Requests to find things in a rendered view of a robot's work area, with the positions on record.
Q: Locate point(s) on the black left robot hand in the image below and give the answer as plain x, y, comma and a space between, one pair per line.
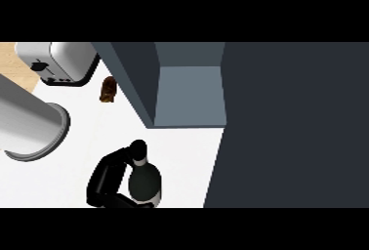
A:
107, 176

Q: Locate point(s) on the dark green wine bottle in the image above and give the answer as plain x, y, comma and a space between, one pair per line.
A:
144, 182

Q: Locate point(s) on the grey open cabinet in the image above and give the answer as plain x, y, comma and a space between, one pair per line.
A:
178, 91

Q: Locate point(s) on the large grey metal cylinder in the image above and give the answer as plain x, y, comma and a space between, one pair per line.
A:
24, 120

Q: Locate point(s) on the small brown food item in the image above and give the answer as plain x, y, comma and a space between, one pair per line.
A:
109, 89

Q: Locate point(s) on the silver toaster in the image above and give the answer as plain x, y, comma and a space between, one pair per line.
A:
63, 62

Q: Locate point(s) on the pale wooden board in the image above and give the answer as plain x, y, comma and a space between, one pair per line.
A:
17, 70

